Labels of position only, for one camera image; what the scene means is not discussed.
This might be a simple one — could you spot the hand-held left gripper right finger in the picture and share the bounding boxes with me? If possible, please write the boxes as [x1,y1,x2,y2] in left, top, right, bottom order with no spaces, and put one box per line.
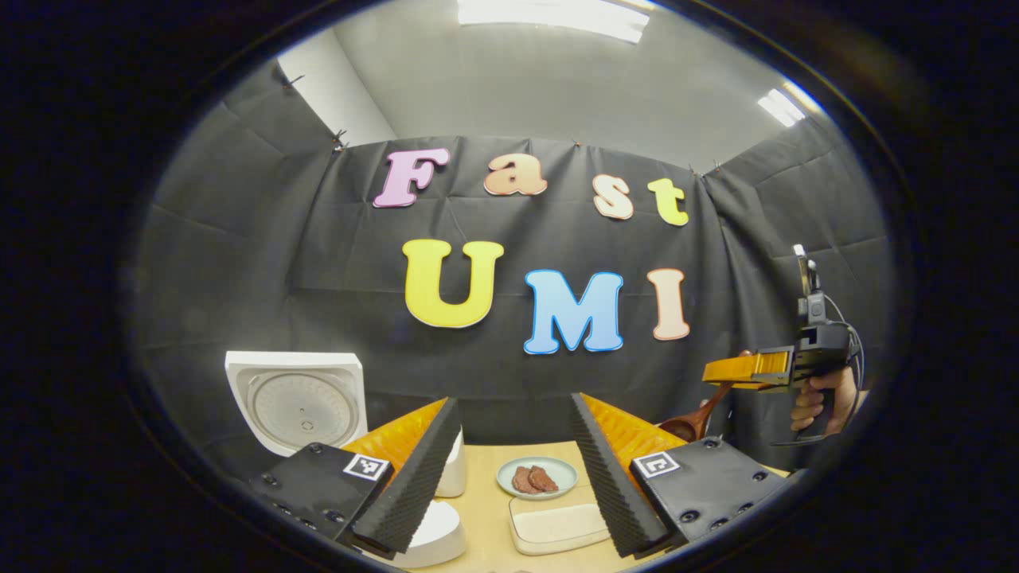
[568,392,797,558]

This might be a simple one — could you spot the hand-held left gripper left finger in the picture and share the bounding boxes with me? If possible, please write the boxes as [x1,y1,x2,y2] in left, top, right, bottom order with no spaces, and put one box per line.
[239,396,464,558]

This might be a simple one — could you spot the glass dish of rice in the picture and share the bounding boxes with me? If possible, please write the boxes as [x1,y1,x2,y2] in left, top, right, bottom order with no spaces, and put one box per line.
[508,501,612,556]

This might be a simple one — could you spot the wooden spoon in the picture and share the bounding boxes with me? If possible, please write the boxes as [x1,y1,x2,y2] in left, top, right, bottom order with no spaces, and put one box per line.
[658,382,737,443]

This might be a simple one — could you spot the white rice cooker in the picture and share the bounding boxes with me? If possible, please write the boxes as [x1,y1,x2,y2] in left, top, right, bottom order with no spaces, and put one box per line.
[225,351,468,569]

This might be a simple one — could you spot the light blue plate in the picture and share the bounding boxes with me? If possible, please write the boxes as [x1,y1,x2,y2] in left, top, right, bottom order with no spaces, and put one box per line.
[496,455,579,501]

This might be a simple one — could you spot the brown meat slices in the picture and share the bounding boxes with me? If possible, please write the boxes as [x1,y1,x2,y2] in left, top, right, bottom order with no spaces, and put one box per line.
[511,465,559,494]

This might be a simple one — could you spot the ceiling light panel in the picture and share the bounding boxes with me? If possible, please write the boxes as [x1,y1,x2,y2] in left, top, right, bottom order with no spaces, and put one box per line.
[756,82,821,128]

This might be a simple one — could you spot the black backdrop cloth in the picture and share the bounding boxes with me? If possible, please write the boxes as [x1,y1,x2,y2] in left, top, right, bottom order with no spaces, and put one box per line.
[131,60,892,478]

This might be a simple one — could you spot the black cable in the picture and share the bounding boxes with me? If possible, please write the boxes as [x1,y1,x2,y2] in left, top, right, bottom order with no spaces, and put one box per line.
[824,293,867,419]

